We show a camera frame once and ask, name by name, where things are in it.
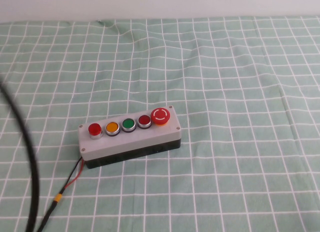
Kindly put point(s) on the red mushroom emergency stop button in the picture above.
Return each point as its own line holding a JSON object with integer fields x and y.
{"x": 160, "y": 115}

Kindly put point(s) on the flat dark red push button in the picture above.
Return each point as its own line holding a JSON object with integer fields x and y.
{"x": 144, "y": 120}

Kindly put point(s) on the green round push button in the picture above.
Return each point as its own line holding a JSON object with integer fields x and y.
{"x": 128, "y": 124}

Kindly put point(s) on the yellow round push button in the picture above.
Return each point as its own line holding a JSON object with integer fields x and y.
{"x": 112, "y": 127}

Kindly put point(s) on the raised red indicator lamp button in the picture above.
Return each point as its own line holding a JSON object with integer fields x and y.
{"x": 95, "y": 129}

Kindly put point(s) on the green white-checked tablecloth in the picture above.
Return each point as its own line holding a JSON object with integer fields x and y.
{"x": 225, "y": 92}

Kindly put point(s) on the grey black button switch box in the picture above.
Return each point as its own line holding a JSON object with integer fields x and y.
{"x": 130, "y": 144}

